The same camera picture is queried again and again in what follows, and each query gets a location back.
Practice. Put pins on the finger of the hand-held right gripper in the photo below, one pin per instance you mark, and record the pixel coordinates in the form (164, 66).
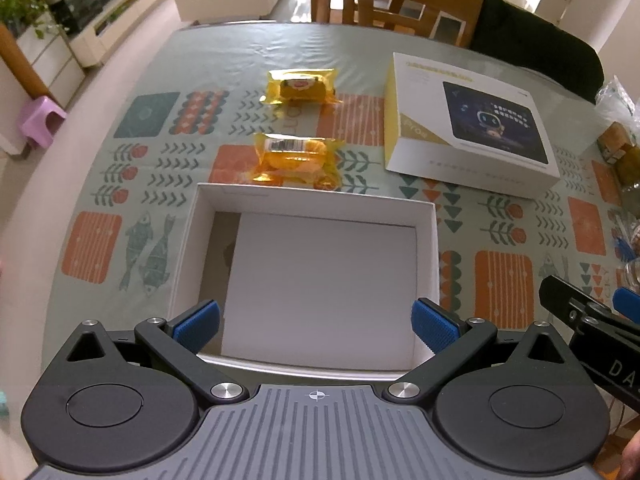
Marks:
(629, 305)
(562, 297)

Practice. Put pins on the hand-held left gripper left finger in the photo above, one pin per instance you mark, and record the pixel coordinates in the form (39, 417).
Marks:
(196, 321)

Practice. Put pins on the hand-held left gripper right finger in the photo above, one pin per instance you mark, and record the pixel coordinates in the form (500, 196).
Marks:
(432, 325)

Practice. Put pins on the white cardboard box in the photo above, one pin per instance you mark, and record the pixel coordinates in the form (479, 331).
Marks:
(200, 240)

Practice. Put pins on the yellow snack packet barcode label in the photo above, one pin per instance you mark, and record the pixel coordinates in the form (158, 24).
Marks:
(295, 160)

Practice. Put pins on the white box lid tablet print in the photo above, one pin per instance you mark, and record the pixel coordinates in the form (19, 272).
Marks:
(425, 110)

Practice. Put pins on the yellow snack packet cartoon label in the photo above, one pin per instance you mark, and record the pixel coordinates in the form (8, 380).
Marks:
(300, 87)

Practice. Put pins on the person's right forearm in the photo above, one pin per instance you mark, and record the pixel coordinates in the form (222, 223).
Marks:
(631, 457)

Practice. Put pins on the desktop with patterned tablecloth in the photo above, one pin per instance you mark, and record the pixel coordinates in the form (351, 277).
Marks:
(240, 60)

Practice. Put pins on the clear glass jar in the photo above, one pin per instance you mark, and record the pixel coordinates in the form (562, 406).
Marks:
(630, 275)

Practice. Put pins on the white insert card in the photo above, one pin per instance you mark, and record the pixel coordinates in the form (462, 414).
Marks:
(320, 285)

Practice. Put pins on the clear plastic bag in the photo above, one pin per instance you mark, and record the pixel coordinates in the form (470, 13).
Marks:
(620, 97)

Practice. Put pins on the black garment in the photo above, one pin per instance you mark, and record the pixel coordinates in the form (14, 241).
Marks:
(540, 45)

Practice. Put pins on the purple plastic stool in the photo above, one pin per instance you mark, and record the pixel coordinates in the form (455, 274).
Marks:
(40, 117)

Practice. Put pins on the white drawer sideboard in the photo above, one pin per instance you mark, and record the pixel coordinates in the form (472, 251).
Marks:
(50, 60)

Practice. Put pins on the white television cabinet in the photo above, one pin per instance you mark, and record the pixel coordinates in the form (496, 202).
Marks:
(125, 20)

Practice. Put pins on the brown wooden board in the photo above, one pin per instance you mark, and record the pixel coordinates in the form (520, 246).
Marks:
(17, 65)

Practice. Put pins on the black glass cabinet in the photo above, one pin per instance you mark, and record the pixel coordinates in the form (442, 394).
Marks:
(75, 17)

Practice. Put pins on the green potted plant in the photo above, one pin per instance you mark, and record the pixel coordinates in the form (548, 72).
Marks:
(22, 5)

